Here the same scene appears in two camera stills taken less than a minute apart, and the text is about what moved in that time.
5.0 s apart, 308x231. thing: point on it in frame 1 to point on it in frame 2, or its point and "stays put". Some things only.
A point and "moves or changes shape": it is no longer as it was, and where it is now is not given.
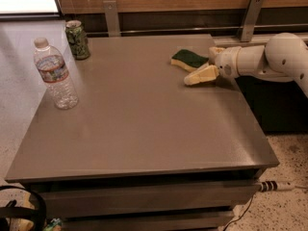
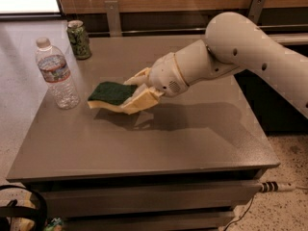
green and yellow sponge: [188, 60] moves or changes shape
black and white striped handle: [269, 186] stays put
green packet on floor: [53, 222] stays put
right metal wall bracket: [250, 17] stays put
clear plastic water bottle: [52, 66] stays put
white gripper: [227, 63] to [164, 74]
